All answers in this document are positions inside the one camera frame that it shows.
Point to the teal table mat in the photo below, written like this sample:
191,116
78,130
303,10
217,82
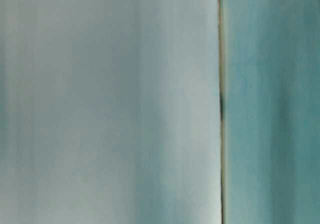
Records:
271,111

